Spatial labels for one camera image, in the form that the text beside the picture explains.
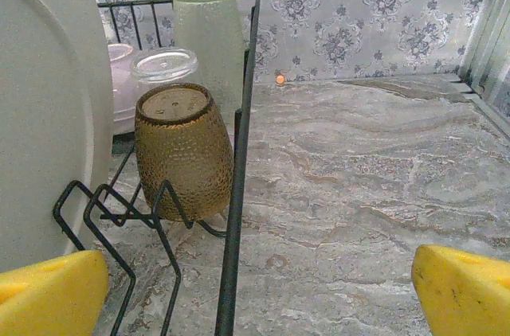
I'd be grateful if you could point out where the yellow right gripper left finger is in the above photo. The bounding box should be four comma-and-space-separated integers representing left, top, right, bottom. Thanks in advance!
0, 248, 110, 336

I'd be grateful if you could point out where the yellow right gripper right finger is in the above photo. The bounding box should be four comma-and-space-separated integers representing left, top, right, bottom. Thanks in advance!
411, 244, 510, 336

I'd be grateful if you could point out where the plate with colourful squiggles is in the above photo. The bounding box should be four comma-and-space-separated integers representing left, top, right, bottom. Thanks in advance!
0, 0, 116, 273

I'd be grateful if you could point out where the lilac ceramic bowl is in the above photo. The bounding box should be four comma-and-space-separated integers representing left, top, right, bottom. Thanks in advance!
108, 43, 140, 136

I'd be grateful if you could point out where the clear plastic tumbler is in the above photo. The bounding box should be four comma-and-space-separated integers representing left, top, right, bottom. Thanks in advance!
129, 48, 199, 94

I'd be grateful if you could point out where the pale green textured glass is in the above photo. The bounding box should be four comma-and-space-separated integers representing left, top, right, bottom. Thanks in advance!
172, 0, 248, 114

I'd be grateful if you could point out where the amber dimpled glass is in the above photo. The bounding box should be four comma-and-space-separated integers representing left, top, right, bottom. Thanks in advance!
134, 83, 235, 222

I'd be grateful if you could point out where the black wire dish rack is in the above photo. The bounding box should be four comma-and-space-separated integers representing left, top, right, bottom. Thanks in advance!
53, 0, 262, 336

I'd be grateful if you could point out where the aluminium frame post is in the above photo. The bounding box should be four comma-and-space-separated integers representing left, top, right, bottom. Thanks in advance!
457, 0, 510, 130

